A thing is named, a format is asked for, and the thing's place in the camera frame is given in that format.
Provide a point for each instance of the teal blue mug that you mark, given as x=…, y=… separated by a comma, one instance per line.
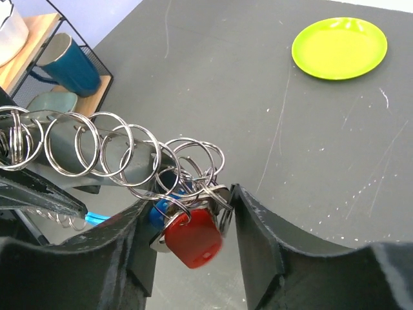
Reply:
x=67, y=65

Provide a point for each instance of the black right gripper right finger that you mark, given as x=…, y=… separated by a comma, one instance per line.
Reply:
x=285, y=267

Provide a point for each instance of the white scalloped bowl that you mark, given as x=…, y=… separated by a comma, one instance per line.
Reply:
x=14, y=32

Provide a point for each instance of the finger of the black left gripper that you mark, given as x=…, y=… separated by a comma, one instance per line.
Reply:
x=24, y=188

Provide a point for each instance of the red capped key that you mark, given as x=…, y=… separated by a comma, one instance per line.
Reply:
x=194, y=241

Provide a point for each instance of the black wire shelf rack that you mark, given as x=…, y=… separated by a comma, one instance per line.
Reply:
x=42, y=28

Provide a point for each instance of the metal key organizer blue handle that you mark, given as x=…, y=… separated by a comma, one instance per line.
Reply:
x=69, y=150

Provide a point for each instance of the lime green plate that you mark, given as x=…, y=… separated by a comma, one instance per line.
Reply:
x=339, y=48

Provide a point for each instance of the pale green dish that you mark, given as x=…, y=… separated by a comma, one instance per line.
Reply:
x=55, y=101

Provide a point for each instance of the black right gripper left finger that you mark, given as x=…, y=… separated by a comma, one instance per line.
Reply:
x=109, y=266

